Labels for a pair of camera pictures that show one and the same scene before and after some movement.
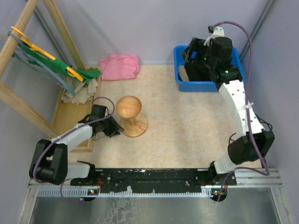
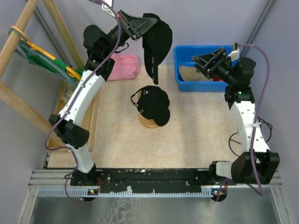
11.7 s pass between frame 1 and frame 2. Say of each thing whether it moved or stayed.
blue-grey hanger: moved
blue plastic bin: stayed
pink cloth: stayed
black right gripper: moved
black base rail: stayed
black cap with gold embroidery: moved
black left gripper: moved
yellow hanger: stayed
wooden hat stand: moved
